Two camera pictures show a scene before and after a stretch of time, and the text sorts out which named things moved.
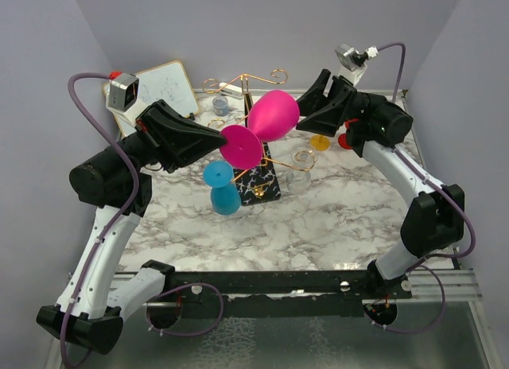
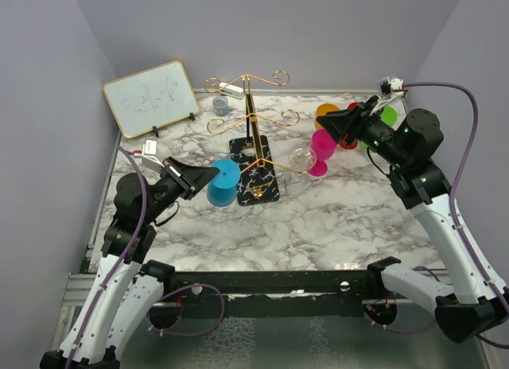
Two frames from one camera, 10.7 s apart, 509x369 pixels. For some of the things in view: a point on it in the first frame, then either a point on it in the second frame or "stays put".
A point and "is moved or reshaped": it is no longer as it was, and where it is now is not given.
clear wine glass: (298, 178) stays put
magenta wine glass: (273, 116) → (324, 148)
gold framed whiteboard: (169, 83) stays put
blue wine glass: (224, 196) is moved or reshaped
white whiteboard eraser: (231, 91) stays put
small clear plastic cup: (220, 105) stays put
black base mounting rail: (242, 293) stays put
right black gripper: (326, 115) → (351, 122)
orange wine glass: (320, 142) is moved or reshaped
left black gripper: (173, 138) → (191, 178)
